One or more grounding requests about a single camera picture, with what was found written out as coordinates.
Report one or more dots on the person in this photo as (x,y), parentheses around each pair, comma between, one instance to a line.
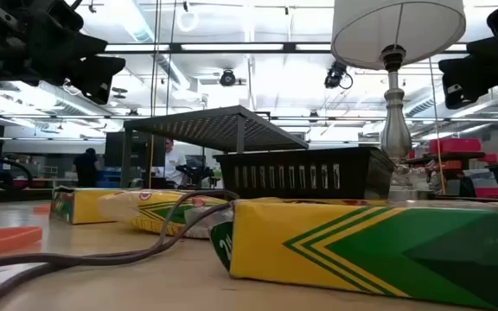
(173,166)
(87,168)

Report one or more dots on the yellow green Crayola crayon box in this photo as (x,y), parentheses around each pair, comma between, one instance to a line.
(361,250)

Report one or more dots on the black ceiling camera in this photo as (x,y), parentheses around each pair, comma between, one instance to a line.
(334,75)

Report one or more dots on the black overhead camera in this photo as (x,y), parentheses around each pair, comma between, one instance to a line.
(227,78)

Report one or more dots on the overhead frame light bar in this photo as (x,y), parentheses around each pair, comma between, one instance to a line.
(290,47)

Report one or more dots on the grey perforated metal riser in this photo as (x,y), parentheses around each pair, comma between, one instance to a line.
(214,125)

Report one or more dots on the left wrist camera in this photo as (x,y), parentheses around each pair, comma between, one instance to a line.
(65,15)

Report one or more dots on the green yellow card box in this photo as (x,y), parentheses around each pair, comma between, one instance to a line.
(84,207)

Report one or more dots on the white shade silver lamp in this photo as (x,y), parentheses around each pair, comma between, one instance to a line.
(398,26)

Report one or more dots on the red storage bin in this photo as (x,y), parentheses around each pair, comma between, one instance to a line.
(489,192)
(454,146)

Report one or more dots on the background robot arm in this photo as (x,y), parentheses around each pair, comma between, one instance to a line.
(195,173)

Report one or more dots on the small crayon pack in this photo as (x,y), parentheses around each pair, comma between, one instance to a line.
(141,216)

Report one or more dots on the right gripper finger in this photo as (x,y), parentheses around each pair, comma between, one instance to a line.
(455,98)
(465,75)

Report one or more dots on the dark background table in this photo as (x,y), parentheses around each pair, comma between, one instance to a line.
(448,156)

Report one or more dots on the black table frame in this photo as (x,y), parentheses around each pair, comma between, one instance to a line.
(15,195)

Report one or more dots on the blue storage bins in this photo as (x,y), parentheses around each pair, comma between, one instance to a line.
(110,177)

